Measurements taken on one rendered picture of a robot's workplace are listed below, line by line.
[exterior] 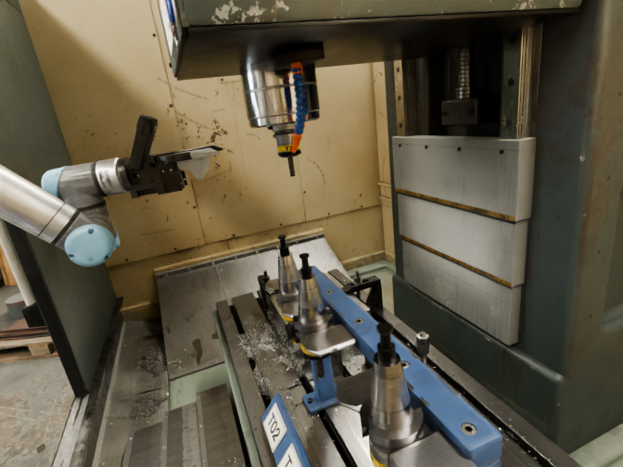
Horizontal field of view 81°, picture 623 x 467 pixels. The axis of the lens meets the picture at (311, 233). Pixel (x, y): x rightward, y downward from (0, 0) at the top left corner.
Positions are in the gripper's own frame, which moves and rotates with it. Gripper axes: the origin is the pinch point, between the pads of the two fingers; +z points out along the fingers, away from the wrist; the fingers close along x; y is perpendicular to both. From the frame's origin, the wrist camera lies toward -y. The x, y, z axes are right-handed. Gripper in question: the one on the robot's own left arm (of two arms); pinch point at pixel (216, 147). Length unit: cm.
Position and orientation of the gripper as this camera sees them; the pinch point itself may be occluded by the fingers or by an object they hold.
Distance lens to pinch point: 84.5
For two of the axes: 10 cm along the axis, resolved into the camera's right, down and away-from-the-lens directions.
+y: 1.6, 9.3, 3.2
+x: 1.7, 2.9, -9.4
